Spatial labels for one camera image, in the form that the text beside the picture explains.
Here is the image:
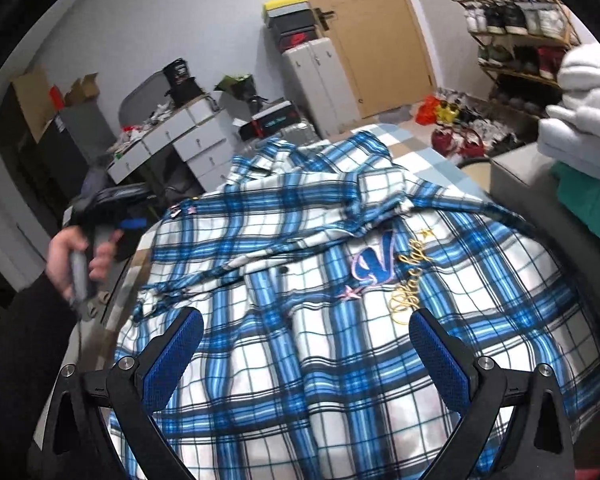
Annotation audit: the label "checkered brown blue bed cover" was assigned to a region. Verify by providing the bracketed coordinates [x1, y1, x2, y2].
[328, 122, 488, 198]

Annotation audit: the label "wooden door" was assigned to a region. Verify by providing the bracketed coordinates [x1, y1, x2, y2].
[309, 0, 436, 117]

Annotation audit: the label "white drawer desk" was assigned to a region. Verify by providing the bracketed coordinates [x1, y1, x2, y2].
[108, 93, 242, 191]

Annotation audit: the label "stack of white folded clothes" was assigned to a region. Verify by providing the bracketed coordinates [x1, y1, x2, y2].
[538, 44, 600, 180]

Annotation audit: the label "silver suitcase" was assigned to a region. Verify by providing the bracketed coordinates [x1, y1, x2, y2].
[239, 119, 324, 154]

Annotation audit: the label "person's left hand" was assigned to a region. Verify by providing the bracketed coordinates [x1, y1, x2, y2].
[45, 226, 123, 301]

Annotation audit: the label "stacked shoe boxes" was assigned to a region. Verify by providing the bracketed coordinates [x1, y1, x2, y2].
[262, 0, 318, 53]

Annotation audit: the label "black sleeved left forearm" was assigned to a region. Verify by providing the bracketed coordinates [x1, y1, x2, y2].
[0, 274, 76, 479]

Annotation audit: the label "blue white plaid shirt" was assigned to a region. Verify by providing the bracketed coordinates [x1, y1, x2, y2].
[116, 131, 600, 479]

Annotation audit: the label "grey round chair back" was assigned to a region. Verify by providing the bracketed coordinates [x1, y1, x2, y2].
[118, 72, 170, 127]

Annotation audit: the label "white locker cabinet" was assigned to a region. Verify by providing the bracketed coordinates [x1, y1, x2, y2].
[282, 38, 361, 138]

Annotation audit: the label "grey storage box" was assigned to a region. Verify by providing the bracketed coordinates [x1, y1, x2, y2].
[488, 142, 600, 336]

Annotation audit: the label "wooden shoe rack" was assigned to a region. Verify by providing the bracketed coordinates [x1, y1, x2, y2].
[452, 0, 581, 118]

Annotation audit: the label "cardboard box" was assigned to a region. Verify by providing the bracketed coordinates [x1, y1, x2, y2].
[12, 66, 56, 143]

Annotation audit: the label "green folded garment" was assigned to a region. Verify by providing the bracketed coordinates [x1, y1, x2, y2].
[550, 162, 600, 239]

